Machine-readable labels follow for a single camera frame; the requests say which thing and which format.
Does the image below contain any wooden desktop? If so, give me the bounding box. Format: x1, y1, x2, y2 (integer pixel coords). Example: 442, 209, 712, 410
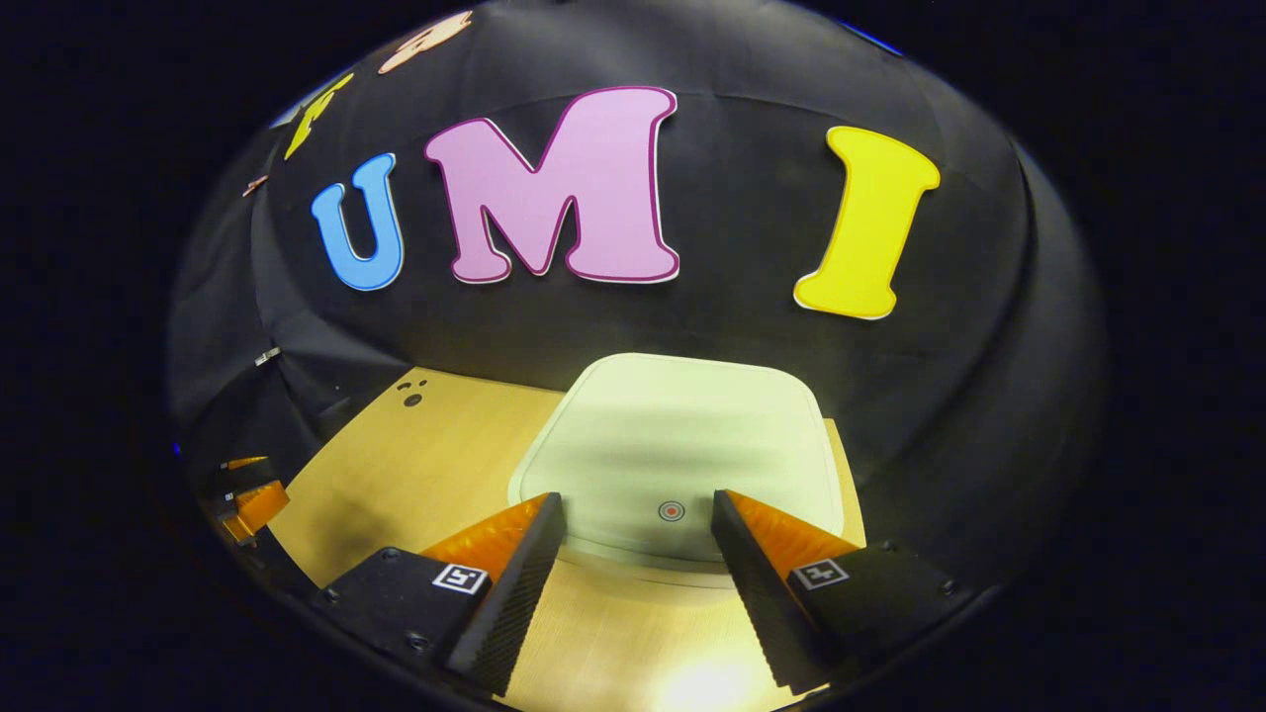
267, 368, 871, 712

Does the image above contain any black backdrop cloth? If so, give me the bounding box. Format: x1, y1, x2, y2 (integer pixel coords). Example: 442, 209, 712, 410
168, 0, 1109, 594

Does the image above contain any pale green desktop garbage bin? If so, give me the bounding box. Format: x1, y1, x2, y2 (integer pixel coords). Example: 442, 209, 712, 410
507, 352, 848, 591

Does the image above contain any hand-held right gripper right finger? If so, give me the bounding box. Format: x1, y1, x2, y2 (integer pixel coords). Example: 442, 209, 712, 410
710, 489, 965, 696

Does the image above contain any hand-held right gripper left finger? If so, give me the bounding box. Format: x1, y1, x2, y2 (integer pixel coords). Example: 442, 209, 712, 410
312, 491, 568, 698

